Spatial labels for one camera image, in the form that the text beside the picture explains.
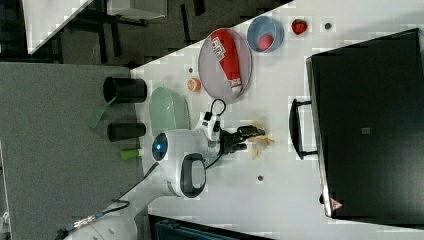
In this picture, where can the orange slice toy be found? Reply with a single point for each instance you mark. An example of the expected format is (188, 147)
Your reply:
(194, 85)

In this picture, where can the green perforated colander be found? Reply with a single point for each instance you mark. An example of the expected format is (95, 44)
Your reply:
(168, 111)

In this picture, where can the grey round plate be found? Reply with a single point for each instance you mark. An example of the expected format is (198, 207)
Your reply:
(212, 76)

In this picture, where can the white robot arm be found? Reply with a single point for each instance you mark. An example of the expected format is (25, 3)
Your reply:
(181, 159)

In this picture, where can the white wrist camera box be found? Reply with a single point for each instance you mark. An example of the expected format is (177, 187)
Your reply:
(209, 123)

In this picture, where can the tall black cylinder cup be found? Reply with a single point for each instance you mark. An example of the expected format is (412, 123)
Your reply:
(124, 90)

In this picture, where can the red ketchup bottle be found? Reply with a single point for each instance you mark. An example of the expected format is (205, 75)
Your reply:
(225, 50)

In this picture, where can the green marker pen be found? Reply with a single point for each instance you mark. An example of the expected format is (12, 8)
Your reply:
(131, 154)

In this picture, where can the green spatula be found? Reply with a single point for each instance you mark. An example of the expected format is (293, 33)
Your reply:
(97, 115)

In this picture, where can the dark teal crate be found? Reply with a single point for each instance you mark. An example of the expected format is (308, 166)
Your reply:
(167, 230)

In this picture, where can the short black cylinder cup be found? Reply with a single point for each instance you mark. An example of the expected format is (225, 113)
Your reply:
(124, 131)

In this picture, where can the blue bowl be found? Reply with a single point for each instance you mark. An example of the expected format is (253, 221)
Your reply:
(265, 25)

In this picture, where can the red ball in bowl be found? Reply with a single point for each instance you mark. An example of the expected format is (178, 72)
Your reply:
(265, 42)

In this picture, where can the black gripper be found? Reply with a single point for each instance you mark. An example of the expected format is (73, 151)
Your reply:
(229, 142)

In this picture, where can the black toaster oven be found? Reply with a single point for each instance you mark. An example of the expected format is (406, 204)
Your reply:
(368, 115)

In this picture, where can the red strawberry toy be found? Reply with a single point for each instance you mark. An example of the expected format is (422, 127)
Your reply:
(299, 26)

